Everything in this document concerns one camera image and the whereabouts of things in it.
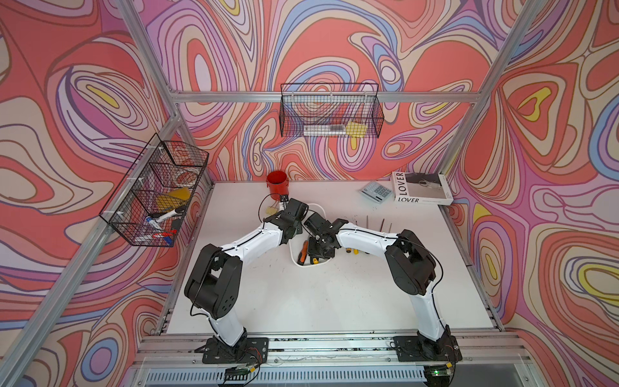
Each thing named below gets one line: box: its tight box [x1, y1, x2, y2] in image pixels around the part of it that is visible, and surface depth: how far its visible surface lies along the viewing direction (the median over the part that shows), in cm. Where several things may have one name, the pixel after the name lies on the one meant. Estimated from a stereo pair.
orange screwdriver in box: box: [297, 240, 309, 266], surface depth 92 cm
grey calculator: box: [358, 181, 393, 204], surface depth 117 cm
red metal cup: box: [265, 170, 290, 202], surface depth 111 cm
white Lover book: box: [391, 171, 454, 206], surface depth 114 cm
